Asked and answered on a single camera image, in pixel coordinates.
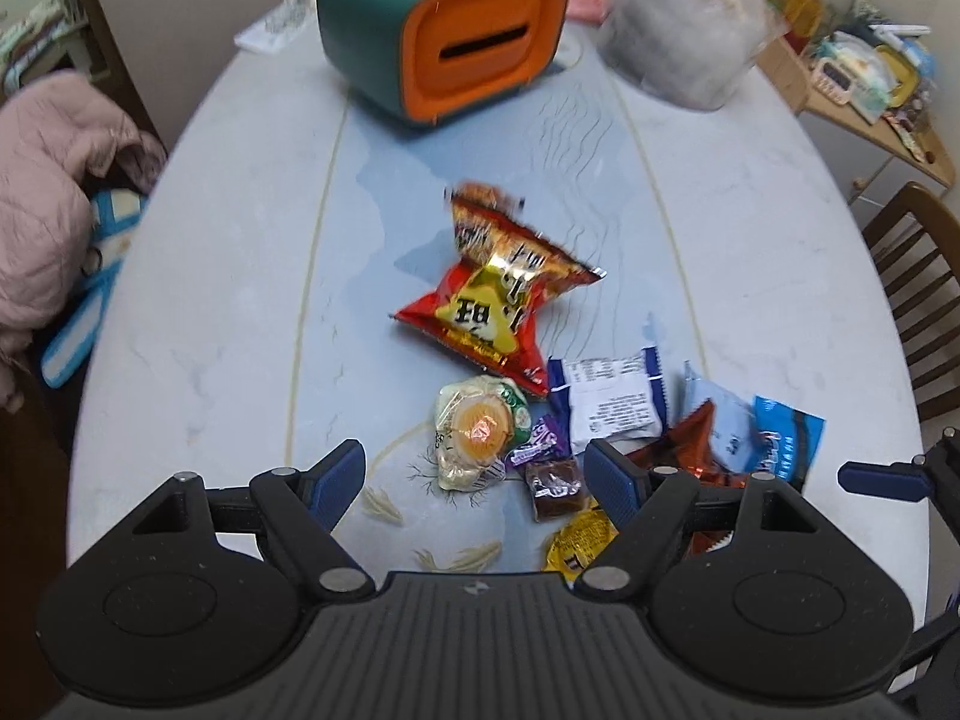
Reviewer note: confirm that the green orange tissue box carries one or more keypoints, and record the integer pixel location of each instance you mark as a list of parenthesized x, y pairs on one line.
[(360, 37)]

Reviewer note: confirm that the small white clock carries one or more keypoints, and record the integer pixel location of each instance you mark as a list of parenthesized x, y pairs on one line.
[(836, 79)]

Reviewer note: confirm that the dark brown candy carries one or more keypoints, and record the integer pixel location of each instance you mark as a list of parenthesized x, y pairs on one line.
[(555, 487)]

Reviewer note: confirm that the wooden chair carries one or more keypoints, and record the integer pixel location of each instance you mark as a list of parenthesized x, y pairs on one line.
[(911, 210)]

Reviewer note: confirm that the red snack packet yellow label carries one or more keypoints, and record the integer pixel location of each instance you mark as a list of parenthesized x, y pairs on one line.
[(465, 315)]

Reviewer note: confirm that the dark wooden cabinet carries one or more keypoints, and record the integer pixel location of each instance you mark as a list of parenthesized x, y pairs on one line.
[(97, 15)]

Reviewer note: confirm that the blue snack packet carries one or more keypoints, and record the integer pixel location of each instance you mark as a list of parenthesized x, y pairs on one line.
[(787, 442)]

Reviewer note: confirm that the purple wrapped candy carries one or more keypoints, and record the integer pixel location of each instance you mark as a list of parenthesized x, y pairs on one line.
[(544, 442)]

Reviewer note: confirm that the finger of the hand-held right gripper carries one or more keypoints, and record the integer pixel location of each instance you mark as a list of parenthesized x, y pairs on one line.
[(877, 478)]

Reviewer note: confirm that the light blue bar packet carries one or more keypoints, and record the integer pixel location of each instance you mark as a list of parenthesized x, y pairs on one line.
[(720, 412)]

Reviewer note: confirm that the wooden side table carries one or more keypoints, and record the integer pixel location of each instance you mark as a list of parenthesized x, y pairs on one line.
[(840, 116)]

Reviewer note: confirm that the green egg yolk pastry packet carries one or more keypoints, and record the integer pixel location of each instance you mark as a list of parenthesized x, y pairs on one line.
[(476, 427)]

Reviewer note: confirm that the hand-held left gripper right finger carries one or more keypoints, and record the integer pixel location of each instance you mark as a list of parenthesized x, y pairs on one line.
[(611, 476)]

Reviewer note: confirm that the yellow plastic box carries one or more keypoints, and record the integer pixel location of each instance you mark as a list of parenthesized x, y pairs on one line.
[(896, 75)]

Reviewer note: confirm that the yellow candy packet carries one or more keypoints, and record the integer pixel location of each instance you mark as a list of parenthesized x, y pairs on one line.
[(577, 547)]

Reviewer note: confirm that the blue white striped bag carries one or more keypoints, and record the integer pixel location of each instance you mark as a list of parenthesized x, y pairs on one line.
[(112, 214)]

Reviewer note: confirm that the white packet blue edges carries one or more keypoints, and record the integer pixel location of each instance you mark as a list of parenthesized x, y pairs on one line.
[(611, 405)]

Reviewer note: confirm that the clear plastic bag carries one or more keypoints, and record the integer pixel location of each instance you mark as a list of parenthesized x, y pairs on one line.
[(675, 37)]

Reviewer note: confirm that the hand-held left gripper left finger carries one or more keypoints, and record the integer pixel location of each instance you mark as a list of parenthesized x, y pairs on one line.
[(341, 469)]

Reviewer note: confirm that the red orange snack packet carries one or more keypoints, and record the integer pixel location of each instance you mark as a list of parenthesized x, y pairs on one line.
[(487, 232)]

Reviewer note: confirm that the brown foil snack packet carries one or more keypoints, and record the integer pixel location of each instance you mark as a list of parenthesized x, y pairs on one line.
[(679, 450)]

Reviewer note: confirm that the pink padded jacket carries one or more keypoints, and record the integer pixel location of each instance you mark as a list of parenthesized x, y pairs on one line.
[(45, 187)]

